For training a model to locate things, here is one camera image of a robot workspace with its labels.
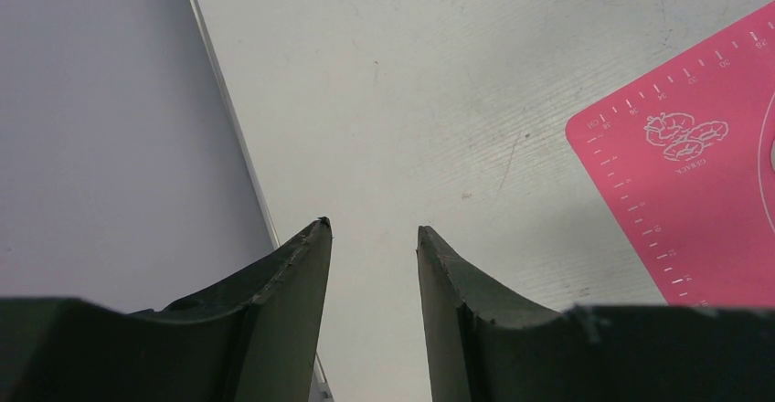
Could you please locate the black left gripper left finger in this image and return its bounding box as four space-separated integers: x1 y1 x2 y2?
1 217 333 401

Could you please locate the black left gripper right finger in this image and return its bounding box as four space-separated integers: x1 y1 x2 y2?
417 226 774 401

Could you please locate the pink silicone baking mat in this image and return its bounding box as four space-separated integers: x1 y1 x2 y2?
565 5 774 307

